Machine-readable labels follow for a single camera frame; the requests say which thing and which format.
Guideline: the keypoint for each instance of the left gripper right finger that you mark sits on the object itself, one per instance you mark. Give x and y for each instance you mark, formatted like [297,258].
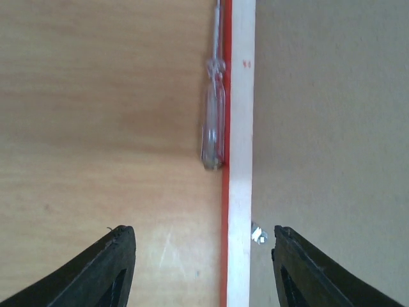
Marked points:
[306,276]

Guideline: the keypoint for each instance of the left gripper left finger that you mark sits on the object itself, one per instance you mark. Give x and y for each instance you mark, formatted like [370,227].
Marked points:
[99,276]

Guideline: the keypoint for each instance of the clear handled screwdriver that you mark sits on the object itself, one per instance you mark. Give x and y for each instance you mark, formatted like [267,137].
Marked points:
[212,148]

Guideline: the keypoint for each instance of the red picture frame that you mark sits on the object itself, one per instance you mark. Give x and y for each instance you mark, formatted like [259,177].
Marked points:
[239,153]

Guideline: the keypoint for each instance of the metal frame tab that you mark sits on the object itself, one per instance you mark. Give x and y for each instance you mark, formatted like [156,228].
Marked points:
[258,235]

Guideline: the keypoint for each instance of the brown frame backing board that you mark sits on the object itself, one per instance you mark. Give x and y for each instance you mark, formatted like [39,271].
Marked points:
[332,144]

